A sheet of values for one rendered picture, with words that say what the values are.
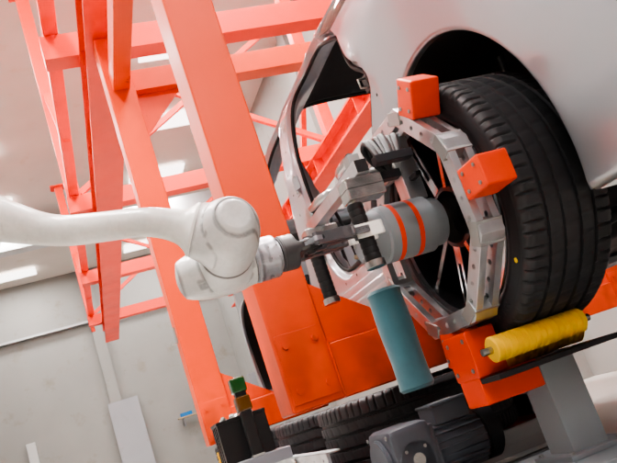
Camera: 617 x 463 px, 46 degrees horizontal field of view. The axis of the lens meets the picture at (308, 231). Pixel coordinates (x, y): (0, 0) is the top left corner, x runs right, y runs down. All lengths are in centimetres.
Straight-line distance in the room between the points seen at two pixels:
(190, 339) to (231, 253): 275
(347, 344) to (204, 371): 195
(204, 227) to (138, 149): 308
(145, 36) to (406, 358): 395
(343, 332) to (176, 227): 95
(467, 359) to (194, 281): 68
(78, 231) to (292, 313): 86
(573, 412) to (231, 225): 96
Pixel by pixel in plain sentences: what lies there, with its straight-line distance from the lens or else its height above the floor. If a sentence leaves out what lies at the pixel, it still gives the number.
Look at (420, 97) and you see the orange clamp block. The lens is 170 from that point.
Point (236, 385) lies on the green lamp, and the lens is 197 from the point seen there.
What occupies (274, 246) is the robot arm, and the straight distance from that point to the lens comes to 146.
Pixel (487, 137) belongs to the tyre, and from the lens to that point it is 161.
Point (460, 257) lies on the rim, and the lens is 186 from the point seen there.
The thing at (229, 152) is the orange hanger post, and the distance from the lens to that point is 223.
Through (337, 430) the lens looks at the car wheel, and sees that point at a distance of 244.
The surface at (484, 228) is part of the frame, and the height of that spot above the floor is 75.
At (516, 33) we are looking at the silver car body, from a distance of 168.
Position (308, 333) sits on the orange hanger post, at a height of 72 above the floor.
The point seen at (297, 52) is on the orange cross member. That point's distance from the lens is 483.
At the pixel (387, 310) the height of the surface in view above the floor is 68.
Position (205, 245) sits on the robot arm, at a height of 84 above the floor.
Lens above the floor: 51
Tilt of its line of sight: 13 degrees up
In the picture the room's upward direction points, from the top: 19 degrees counter-clockwise
